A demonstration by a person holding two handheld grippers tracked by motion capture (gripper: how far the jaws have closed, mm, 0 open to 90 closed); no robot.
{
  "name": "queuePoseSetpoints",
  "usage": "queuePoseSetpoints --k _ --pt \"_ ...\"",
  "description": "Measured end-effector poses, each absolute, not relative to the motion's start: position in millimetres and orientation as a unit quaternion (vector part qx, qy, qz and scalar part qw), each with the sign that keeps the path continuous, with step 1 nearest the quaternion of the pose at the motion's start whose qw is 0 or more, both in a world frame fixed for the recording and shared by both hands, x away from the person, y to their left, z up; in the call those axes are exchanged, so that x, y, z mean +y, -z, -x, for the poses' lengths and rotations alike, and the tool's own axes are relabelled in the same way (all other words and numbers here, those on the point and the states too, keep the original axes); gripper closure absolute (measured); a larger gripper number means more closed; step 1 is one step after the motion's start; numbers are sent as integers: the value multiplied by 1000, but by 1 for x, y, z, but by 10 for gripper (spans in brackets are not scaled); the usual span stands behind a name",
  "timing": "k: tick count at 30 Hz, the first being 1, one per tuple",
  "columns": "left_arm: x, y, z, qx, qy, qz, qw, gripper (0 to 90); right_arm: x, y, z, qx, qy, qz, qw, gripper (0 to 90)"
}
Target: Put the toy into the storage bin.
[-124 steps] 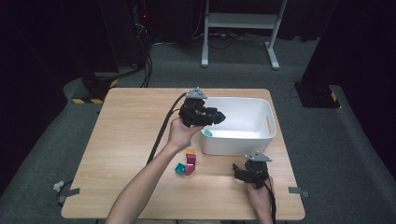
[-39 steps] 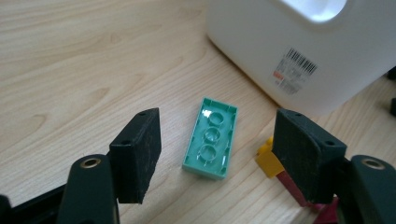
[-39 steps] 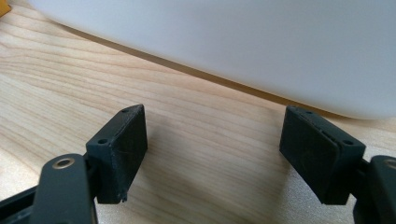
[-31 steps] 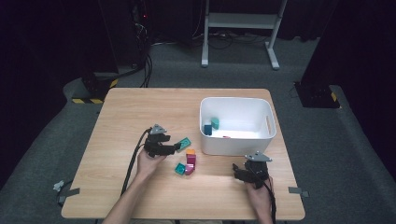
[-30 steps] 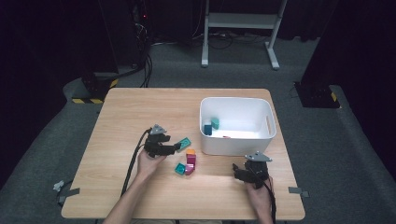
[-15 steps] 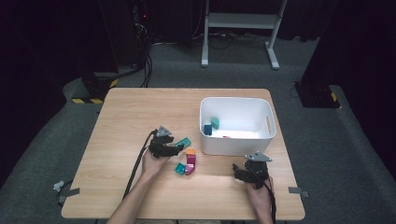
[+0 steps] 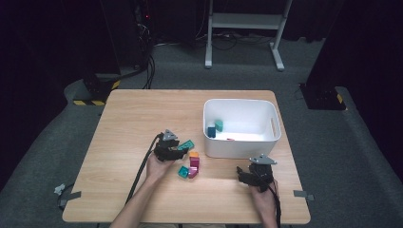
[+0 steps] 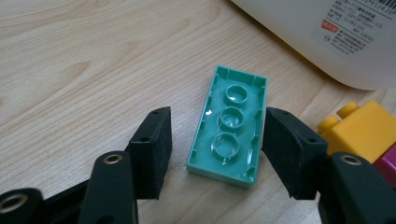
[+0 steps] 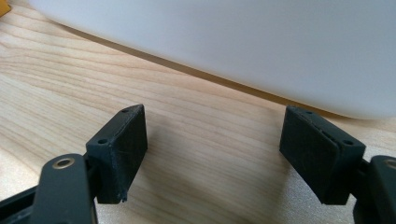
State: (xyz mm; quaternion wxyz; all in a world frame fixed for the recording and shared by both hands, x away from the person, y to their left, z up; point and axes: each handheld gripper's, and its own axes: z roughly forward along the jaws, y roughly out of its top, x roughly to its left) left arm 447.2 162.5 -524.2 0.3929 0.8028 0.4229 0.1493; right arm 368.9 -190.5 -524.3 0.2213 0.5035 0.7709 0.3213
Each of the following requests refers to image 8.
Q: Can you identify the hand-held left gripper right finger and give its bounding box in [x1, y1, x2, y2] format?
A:
[261, 106, 330, 201]

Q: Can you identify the teal long brick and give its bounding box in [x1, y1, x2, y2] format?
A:
[186, 64, 269, 189]

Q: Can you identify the yellow-orange building block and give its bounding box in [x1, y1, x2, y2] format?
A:
[316, 99, 396, 164]

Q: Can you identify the white plastic bin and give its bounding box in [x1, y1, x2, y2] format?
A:
[230, 0, 396, 91]

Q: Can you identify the magenta building block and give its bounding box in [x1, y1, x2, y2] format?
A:
[372, 145, 396, 190]

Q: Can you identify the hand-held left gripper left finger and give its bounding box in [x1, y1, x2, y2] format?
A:
[125, 105, 174, 201]

